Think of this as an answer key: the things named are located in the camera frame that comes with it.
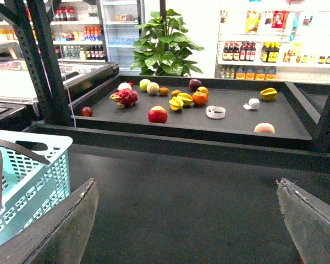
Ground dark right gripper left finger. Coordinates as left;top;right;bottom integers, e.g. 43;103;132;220
0;178;99;263

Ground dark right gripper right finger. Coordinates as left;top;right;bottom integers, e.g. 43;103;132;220
277;178;330;263

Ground light teal plastic basket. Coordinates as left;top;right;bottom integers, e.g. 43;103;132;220
0;130;73;246

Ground pale pink peach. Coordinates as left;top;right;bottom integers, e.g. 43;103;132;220
254;123;275;134

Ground small dark red fruit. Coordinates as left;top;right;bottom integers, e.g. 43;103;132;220
80;106;94;117

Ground white crumpled paper strip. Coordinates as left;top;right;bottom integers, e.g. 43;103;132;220
243;98;260;110

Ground yellow star fruit right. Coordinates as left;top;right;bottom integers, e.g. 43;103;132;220
260;88;278;101

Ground yellow star fruit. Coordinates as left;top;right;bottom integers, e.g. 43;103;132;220
260;88;278;101
177;92;193;106
169;97;184;111

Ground black display tray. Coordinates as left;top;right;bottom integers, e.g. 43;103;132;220
72;75;320;141

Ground white tape roll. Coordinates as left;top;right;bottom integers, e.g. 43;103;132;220
206;106;226;119

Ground pink dragon fruit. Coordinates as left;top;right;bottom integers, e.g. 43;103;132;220
109;89;138;108

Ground red apple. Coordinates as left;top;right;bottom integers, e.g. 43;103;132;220
148;106;168;123

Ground white round fruit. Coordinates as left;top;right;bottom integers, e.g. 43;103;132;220
118;82;132;91

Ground orange persimmon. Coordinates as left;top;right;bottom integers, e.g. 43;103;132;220
192;92;208;106

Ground green apple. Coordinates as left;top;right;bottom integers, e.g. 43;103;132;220
139;79;151;92

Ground beige round melon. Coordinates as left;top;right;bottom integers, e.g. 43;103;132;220
146;82;160;95

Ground yellow star fruit front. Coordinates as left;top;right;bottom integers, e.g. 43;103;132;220
169;97;184;111

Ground brown kiwi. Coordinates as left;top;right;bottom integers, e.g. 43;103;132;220
159;87;169;96

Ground yellow star fruit middle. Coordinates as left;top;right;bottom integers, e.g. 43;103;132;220
177;92;193;106

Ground small brown fruit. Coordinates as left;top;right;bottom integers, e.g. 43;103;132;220
171;90;181;97

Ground dark purple fruit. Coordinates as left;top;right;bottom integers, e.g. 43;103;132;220
188;79;202;91

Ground green potted plant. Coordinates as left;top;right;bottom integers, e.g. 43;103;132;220
130;9;204;77

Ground black metal shelf post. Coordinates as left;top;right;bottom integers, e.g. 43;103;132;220
0;1;73;126

